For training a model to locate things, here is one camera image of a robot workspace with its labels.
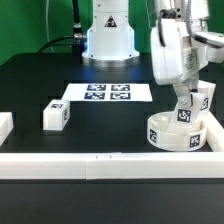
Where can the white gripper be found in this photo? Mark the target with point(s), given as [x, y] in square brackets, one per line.
[177, 55]

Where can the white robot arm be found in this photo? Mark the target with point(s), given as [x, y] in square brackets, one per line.
[110, 39]

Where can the black cable horizontal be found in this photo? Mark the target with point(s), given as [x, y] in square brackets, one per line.
[76, 42]

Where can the white marker sheet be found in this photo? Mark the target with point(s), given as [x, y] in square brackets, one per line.
[108, 92]

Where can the black cable vertical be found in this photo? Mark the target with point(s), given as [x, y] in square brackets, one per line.
[76, 17]

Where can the white right fence wall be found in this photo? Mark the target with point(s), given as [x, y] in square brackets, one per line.
[215, 134]

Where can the white fence wall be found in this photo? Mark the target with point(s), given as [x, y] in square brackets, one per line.
[215, 134]
[6, 125]
[89, 166]

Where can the white left fence wall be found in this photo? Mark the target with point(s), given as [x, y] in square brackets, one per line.
[6, 125]

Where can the white front fence wall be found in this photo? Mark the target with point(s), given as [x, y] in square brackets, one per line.
[89, 166]

